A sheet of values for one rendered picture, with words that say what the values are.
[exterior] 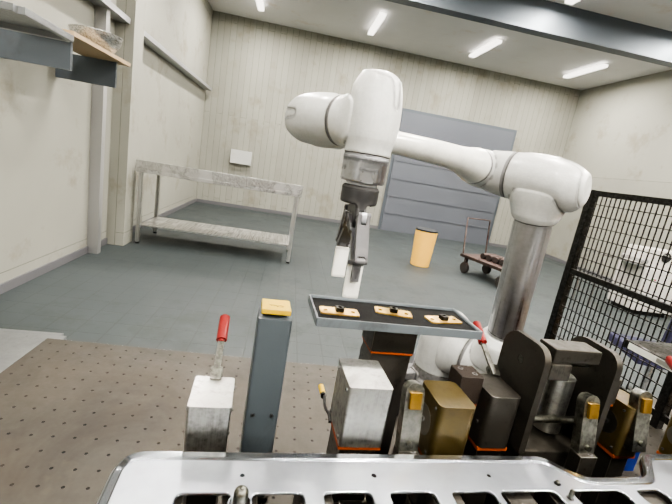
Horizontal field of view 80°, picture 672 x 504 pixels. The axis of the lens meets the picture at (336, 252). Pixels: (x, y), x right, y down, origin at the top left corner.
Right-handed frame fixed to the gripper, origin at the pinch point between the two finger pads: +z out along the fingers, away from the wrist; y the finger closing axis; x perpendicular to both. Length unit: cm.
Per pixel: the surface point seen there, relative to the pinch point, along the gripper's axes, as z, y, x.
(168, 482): 23.1, 29.1, -26.7
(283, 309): 7.0, 1.3, -11.8
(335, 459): 22.7, 24.5, -2.1
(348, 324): 7.2, 5.6, 1.1
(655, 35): -301, -515, 550
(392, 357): 15.4, 2.2, 13.3
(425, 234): 65, -544, 259
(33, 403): 53, -30, -72
